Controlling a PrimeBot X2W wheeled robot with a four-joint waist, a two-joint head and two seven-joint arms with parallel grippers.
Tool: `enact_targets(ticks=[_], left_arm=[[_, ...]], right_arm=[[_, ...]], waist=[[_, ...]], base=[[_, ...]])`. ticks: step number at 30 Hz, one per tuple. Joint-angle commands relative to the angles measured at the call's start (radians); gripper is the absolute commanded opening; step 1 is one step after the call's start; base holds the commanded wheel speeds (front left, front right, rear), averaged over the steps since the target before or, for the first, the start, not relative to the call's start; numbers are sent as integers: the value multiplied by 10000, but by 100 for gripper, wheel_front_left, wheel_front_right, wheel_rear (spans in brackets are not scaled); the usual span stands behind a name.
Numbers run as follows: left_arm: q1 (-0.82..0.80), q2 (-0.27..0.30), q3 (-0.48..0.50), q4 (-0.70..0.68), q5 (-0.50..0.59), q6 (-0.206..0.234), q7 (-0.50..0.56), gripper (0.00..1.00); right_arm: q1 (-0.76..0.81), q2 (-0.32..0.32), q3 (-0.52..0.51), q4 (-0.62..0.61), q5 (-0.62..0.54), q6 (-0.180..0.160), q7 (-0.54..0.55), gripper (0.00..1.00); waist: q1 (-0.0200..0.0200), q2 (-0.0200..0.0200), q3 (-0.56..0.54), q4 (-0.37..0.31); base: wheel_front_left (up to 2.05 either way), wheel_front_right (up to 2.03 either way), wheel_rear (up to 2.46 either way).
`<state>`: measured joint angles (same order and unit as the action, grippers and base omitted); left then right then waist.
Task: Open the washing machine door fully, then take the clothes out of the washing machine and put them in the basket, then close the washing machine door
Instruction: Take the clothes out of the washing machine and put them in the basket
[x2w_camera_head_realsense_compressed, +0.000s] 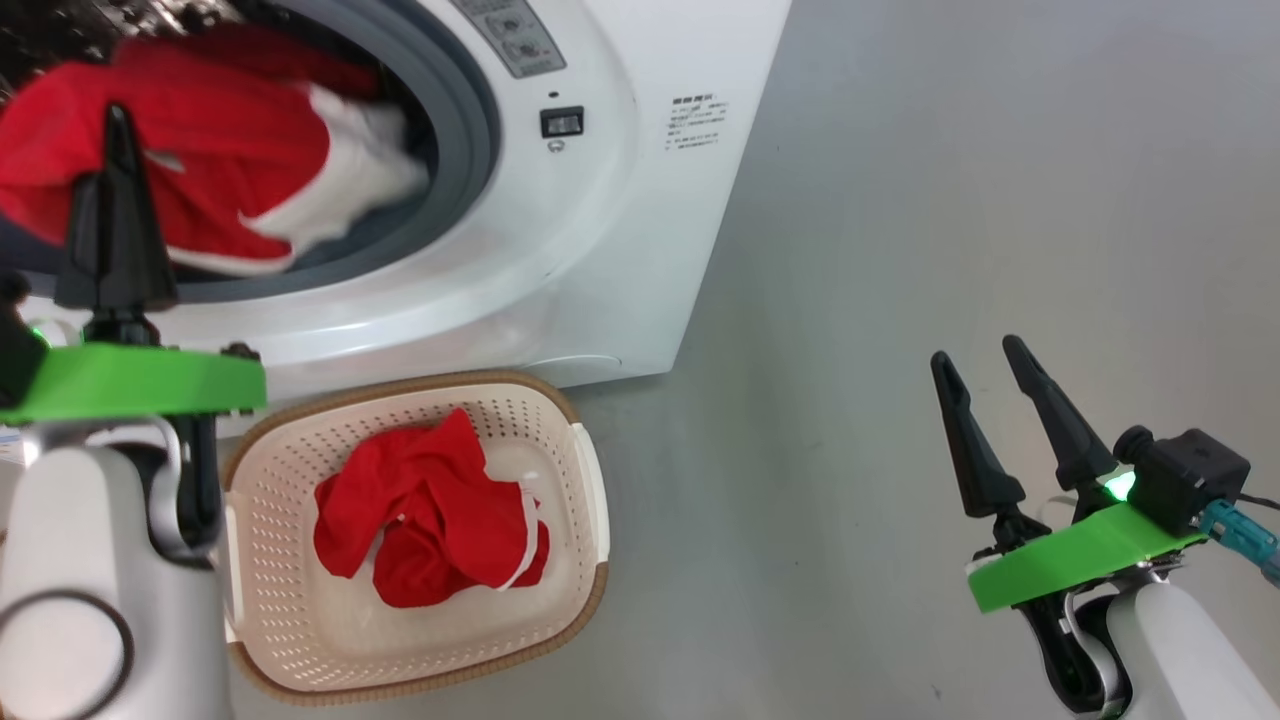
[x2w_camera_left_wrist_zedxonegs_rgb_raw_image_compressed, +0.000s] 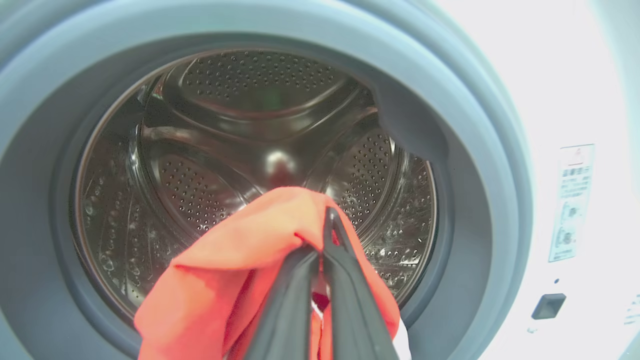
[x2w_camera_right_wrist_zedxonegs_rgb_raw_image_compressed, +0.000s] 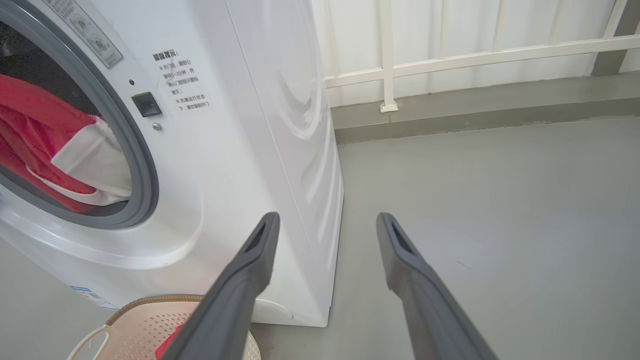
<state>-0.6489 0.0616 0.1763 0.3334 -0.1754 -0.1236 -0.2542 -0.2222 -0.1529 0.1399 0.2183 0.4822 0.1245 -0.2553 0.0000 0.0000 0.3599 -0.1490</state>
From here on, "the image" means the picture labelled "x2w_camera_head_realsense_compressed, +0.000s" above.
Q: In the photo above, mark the right gripper, green band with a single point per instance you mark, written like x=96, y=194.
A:
x=1080, y=560

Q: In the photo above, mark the left gripper, green band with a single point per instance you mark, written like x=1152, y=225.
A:
x=140, y=380

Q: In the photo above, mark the red shirt with white sleeves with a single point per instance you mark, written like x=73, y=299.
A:
x=220, y=130

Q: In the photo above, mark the red shorts with white trim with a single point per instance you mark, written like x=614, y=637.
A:
x=440, y=520

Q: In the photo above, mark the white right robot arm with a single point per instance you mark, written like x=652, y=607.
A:
x=1190, y=660

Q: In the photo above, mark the cream perforated basket, brown rim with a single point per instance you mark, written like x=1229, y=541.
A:
x=300, y=620

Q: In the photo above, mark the white front-load washing machine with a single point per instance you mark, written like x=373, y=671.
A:
x=600, y=300

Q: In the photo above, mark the grey instruction sticker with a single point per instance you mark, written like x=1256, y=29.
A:
x=515, y=40

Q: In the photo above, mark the round white filter cover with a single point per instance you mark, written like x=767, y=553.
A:
x=575, y=362

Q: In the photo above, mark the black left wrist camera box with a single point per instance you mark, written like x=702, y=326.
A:
x=15, y=340

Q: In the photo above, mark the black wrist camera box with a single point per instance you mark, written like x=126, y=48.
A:
x=1190, y=475
x=15, y=340

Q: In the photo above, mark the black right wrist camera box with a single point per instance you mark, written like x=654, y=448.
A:
x=1190, y=475

